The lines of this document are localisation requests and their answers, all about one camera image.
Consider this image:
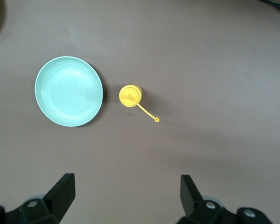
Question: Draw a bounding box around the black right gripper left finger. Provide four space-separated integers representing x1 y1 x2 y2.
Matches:
4 173 76 224

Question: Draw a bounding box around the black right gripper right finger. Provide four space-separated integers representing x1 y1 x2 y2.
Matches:
177 175 238 224

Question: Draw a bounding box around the yellow squeeze bottle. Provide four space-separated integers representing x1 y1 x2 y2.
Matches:
118 84 161 123

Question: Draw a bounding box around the mint green plate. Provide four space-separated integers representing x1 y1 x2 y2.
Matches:
34 56 104 128

